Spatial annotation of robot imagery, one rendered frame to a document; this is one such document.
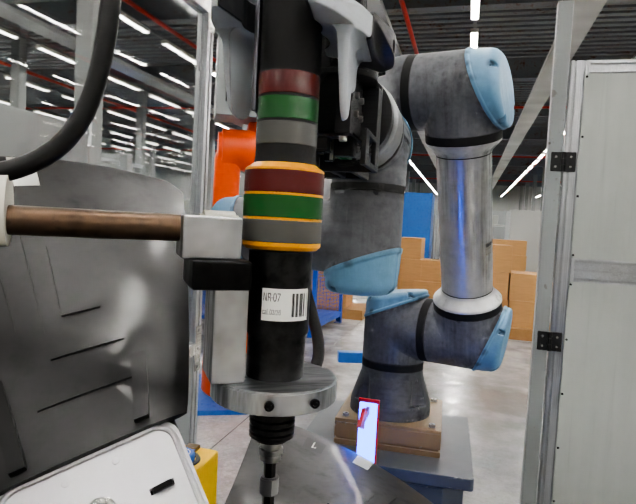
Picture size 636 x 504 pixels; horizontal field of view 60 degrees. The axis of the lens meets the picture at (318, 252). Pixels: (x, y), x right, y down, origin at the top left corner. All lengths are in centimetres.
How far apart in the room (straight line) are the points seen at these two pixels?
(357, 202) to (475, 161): 37
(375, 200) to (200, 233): 28
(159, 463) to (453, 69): 68
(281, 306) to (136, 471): 11
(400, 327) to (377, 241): 49
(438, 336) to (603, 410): 129
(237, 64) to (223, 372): 17
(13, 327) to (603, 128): 199
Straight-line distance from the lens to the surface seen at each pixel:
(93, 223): 29
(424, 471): 99
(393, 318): 101
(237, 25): 32
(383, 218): 53
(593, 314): 214
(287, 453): 54
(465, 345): 98
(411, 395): 105
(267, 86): 30
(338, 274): 54
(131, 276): 37
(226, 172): 435
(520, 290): 785
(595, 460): 227
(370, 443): 69
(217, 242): 28
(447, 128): 85
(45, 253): 38
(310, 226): 29
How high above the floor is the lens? 139
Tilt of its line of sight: 3 degrees down
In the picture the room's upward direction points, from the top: 3 degrees clockwise
